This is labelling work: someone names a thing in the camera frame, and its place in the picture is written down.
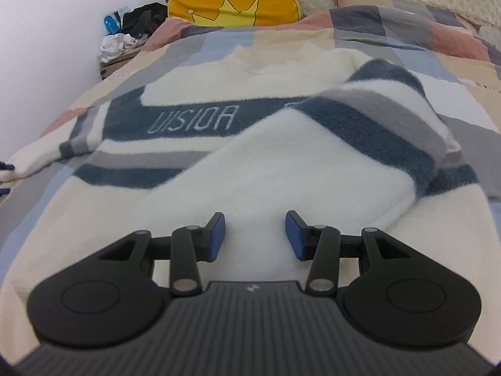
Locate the cardboard box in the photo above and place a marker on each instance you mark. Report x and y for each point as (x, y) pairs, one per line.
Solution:
(113, 66)

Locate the white crumpled cloth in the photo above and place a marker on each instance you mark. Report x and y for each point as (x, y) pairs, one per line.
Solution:
(117, 45)

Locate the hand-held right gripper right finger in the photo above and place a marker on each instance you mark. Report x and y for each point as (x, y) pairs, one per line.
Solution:
(294, 237)

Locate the black cloth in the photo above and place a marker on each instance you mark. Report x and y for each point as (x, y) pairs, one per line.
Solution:
(145, 17)

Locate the cream striped sweater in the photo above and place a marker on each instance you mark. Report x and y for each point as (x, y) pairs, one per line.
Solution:
(293, 156)

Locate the checked patchwork quilt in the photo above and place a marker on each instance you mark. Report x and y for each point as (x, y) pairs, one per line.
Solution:
(450, 66)

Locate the blue packet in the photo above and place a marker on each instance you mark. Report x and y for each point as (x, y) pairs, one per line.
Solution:
(110, 23)

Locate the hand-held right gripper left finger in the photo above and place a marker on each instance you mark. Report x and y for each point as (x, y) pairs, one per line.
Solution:
(216, 237)

